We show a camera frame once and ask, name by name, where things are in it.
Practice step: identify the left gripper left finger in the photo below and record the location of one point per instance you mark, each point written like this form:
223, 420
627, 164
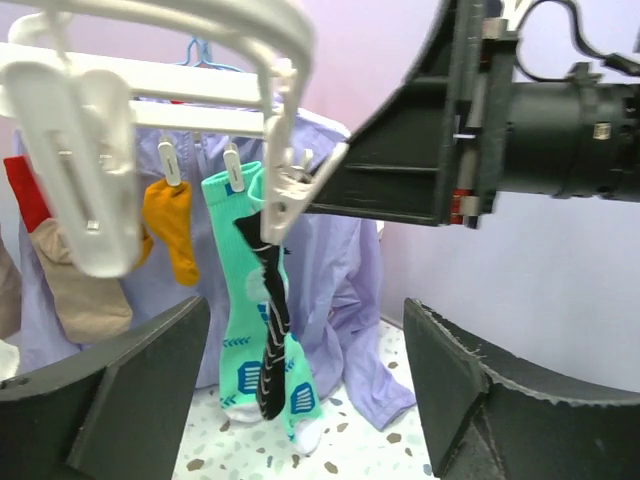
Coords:
114, 411

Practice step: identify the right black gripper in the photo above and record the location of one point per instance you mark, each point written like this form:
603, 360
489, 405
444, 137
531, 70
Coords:
459, 129

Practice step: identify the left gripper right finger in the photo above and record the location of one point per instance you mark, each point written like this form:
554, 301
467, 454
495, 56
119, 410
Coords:
488, 414

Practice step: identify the white hanger clip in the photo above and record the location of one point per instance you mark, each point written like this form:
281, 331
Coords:
289, 188

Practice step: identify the black striped sock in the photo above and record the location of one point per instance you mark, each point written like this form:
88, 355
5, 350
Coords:
270, 394

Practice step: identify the white plastic sock hanger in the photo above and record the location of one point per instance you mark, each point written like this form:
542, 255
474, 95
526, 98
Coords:
78, 113

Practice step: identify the red and beige sock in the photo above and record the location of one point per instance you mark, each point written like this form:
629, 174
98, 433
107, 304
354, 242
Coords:
10, 295
89, 309

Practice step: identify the white ruffled dress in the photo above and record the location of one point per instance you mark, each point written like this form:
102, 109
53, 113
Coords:
9, 360

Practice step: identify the mustard yellow sock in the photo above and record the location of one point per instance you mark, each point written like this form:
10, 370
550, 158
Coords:
146, 246
167, 212

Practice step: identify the blue wire hanger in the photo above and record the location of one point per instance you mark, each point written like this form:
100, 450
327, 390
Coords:
198, 54

